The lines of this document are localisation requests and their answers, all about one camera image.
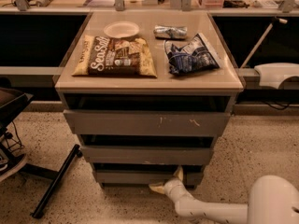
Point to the white paper plate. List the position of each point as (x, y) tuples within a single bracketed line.
[(121, 29)]

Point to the white pole with black tip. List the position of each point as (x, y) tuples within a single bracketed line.
[(262, 38)]

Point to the shoe with white sole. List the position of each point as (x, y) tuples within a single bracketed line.
[(11, 167)]

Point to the grey middle drawer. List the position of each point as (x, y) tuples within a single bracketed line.
[(141, 155)]

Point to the black chair seat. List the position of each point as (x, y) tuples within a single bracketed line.
[(12, 103)]

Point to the grey top drawer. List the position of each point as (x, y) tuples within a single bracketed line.
[(146, 123)]

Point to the grey drawer cabinet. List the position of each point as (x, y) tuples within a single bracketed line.
[(211, 91)]

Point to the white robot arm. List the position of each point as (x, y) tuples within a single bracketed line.
[(272, 200)]

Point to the grey bottom drawer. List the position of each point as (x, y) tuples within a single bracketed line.
[(143, 178)]

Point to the grey drawer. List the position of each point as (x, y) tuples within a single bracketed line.
[(143, 178), (146, 123), (141, 155)]

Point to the sea salt chips bag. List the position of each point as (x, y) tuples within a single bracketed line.
[(104, 56)]

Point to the blue crumpled chips bag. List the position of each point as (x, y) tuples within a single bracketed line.
[(194, 57)]

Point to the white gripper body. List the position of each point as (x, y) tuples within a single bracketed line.
[(171, 188)]

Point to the crushed silver can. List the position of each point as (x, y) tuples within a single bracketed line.
[(170, 32)]

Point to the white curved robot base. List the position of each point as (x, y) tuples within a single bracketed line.
[(274, 74)]

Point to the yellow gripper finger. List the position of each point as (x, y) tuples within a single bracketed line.
[(159, 188), (179, 173)]

